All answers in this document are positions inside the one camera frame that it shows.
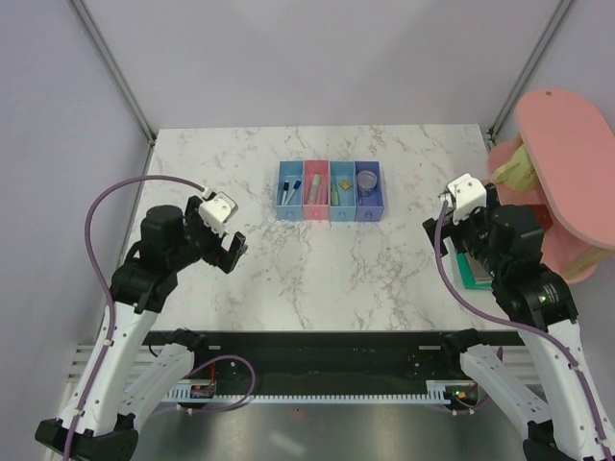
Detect black whiteboard marker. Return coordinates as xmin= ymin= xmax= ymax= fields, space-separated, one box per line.
xmin=281 ymin=182 xmax=291 ymax=206

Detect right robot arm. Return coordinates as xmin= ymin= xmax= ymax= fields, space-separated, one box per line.
xmin=423 ymin=174 xmax=614 ymax=460

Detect green book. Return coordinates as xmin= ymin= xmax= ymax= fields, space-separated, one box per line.
xmin=445 ymin=239 xmax=492 ymax=291

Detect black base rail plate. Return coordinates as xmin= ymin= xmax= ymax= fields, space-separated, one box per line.
xmin=196 ymin=331 xmax=463 ymax=395

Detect pink wooden shelf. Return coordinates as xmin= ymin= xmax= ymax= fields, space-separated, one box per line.
xmin=487 ymin=88 xmax=614 ymax=283

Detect light blue left bin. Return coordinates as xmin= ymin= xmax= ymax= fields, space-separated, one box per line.
xmin=275 ymin=160 xmax=304 ymax=222

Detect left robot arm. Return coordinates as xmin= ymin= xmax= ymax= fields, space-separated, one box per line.
xmin=35 ymin=190 xmax=247 ymax=460

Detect blue whiteboard marker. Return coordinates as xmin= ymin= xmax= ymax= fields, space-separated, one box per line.
xmin=285 ymin=180 xmax=302 ymax=205

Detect dark blue plastic bin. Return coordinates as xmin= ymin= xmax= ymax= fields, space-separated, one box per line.
xmin=355 ymin=161 xmax=385 ymax=222

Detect yellow cup on shelf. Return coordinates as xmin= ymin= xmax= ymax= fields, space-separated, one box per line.
xmin=491 ymin=144 xmax=539 ymax=193

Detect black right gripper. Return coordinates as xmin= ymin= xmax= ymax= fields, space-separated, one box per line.
xmin=422 ymin=182 xmax=505 ymax=277

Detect teal blue plastic bin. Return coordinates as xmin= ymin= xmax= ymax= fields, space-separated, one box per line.
xmin=330 ymin=161 xmax=357 ymax=222

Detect aluminium frame rails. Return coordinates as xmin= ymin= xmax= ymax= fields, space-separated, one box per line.
xmin=47 ymin=343 xmax=593 ymax=461

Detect green correction tape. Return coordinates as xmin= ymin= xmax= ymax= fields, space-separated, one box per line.
xmin=331 ymin=184 xmax=340 ymax=206
xmin=307 ymin=174 xmax=322 ymax=205

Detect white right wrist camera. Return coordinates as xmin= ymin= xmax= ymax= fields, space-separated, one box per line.
xmin=439 ymin=173 xmax=487 ymax=225

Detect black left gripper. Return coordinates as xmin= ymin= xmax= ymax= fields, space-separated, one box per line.
xmin=168 ymin=196 xmax=246 ymax=273

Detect brown cube on shelf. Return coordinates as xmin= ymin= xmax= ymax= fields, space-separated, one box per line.
xmin=528 ymin=204 xmax=554 ymax=232

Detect pink correction tape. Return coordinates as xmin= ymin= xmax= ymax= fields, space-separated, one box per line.
xmin=316 ymin=182 xmax=330 ymax=206

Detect pink plastic bin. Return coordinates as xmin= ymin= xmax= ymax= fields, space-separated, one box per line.
xmin=303 ymin=159 xmax=330 ymax=221

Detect clear jar of clips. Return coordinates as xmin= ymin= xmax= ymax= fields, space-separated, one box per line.
xmin=357 ymin=170 xmax=379 ymax=196

